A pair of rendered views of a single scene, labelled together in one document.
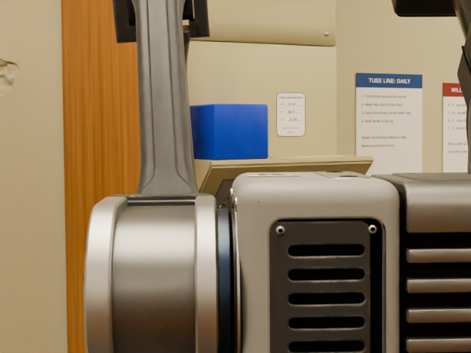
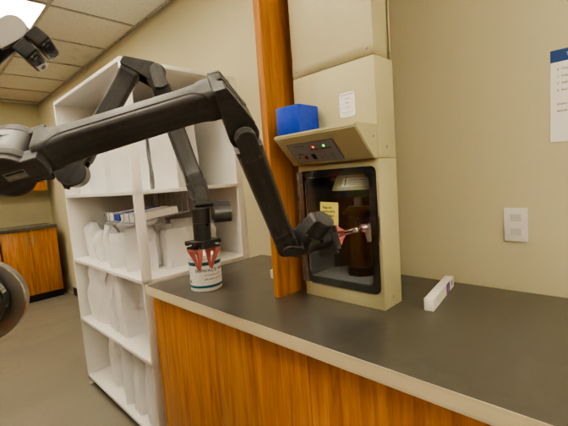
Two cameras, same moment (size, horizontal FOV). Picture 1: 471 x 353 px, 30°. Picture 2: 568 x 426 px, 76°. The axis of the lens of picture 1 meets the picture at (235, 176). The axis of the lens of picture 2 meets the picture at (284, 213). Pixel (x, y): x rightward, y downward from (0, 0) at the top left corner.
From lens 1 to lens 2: 155 cm
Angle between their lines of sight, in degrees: 72
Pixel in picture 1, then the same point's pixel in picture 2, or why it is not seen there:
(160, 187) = not seen: hidden behind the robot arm
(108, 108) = not seen: hidden behind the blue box
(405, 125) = not seen: outside the picture
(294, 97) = (347, 94)
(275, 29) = (335, 57)
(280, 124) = (341, 111)
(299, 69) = (351, 76)
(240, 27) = (319, 62)
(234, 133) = (284, 122)
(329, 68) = (368, 69)
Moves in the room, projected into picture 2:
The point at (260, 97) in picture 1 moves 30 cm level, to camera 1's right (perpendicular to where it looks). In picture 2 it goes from (330, 98) to (382, 70)
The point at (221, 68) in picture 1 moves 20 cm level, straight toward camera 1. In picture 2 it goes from (311, 88) to (253, 88)
